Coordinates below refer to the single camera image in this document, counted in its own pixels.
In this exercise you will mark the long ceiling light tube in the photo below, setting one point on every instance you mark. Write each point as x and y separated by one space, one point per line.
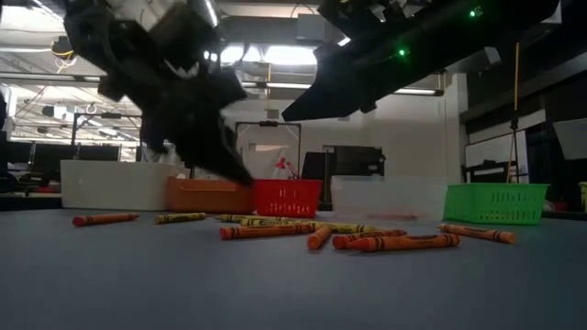
284 85

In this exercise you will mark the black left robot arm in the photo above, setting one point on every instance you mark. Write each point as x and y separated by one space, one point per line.
91 27

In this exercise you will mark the dark computer monitor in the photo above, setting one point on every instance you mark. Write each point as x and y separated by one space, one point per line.
91 153

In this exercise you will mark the white plastic bin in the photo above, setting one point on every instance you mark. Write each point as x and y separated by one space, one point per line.
114 185

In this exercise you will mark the orange plastic bin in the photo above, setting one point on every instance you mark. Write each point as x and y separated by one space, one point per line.
206 197

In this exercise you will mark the black frame stand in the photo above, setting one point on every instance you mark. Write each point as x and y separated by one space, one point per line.
275 123

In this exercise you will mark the silver ventilation duct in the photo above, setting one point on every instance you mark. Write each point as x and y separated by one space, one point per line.
212 11

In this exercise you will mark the grey ceiling air unit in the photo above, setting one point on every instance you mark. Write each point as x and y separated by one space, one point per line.
312 28

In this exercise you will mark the clear plastic bin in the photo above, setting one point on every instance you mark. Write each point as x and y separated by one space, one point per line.
390 197

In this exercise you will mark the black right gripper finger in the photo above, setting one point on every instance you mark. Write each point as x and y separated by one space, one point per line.
335 91

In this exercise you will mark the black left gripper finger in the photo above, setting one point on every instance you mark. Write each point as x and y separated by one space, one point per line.
215 156

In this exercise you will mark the black tripod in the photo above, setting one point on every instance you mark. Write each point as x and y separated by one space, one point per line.
514 137

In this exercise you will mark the yellow-green container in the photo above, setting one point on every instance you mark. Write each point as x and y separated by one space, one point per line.
583 197

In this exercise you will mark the red desk lamp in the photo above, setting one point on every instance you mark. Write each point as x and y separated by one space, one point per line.
280 162

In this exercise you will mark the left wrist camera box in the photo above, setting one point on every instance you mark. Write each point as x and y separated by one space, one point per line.
183 36

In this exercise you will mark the whiteboard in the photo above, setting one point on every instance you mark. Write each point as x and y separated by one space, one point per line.
490 151

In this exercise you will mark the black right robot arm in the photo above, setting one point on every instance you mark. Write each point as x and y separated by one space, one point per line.
504 23

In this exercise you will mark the orange crayon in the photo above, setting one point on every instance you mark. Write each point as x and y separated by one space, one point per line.
413 242
481 234
318 239
266 231

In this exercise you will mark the red plastic basket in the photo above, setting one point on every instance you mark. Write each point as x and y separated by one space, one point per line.
286 199

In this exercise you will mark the white panel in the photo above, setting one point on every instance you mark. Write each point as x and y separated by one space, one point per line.
268 160

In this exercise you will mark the green plastic basket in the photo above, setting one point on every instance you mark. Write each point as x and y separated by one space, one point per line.
495 204

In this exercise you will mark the red-orange crayon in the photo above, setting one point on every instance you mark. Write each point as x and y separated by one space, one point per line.
105 219
385 234

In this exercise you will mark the black monitor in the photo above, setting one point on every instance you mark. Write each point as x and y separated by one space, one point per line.
353 160

